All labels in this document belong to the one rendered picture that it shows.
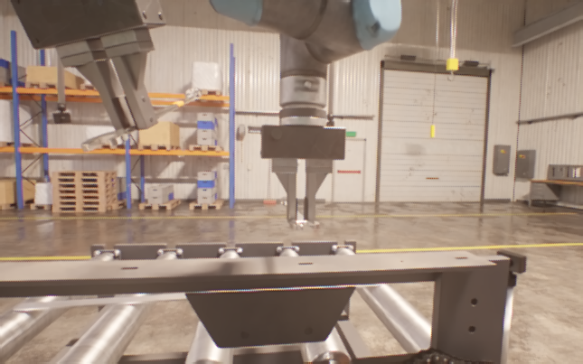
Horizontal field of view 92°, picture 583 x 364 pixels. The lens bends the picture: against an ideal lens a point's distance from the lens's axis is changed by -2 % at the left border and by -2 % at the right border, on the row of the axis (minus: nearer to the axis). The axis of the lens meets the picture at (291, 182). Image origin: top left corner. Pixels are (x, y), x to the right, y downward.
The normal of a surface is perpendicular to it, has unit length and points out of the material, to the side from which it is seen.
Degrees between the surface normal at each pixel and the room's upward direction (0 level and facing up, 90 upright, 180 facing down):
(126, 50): 113
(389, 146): 90
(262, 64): 90
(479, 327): 90
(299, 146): 90
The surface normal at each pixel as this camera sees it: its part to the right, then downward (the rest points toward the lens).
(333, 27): 0.34, 0.83
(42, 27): -0.10, 0.46
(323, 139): 0.14, 0.07
